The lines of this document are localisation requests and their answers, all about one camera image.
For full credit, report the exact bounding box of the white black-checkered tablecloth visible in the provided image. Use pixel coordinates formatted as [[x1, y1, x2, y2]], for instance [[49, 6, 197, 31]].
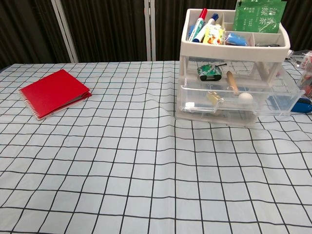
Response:
[[0, 60, 312, 234]]

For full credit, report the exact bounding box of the blue wrapped packet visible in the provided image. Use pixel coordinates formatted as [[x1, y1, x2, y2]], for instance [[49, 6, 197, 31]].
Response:
[[224, 31, 249, 46]]

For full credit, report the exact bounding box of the wooden stick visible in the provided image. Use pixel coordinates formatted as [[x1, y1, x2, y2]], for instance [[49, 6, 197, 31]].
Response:
[[226, 70, 241, 96]]

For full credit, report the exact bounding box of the black folding screen white frame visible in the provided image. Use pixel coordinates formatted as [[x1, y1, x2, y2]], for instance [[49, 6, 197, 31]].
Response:
[[0, 0, 312, 71]]

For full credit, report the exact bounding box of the green tea packet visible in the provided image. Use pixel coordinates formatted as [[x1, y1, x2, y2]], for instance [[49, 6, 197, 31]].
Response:
[[232, 0, 288, 34]]

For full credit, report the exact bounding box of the red spiral notebook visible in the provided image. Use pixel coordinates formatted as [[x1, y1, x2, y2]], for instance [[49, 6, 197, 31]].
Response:
[[19, 69, 92, 120]]

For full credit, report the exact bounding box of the blue flat eraser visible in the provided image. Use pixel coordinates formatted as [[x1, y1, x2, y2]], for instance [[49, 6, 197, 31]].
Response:
[[187, 23, 197, 39]]

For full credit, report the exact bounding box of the yellow snack packet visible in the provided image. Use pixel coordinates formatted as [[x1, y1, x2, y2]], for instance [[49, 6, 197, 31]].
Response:
[[202, 23, 226, 46]]

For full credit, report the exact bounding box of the clear bag of small items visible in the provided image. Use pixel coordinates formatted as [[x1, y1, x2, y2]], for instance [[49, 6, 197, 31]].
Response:
[[297, 73, 312, 99]]

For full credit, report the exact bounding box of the white plastic drawer organizer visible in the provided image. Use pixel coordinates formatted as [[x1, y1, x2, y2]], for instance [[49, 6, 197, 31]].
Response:
[[175, 8, 291, 127]]

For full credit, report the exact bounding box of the red-capped whiteboard marker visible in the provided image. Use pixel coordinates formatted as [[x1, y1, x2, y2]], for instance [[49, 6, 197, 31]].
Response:
[[192, 8, 208, 42]]

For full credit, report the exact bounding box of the blue-capped whiteboard marker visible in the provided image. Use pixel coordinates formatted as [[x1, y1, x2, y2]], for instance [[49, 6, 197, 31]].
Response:
[[195, 13, 219, 43]]

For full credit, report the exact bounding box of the green toy tank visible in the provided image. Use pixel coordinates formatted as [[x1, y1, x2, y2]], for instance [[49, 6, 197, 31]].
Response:
[[196, 62, 227, 81]]

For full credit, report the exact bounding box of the clear plastic drawer with toys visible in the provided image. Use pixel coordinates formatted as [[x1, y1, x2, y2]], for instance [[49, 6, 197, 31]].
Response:
[[179, 60, 306, 116]]

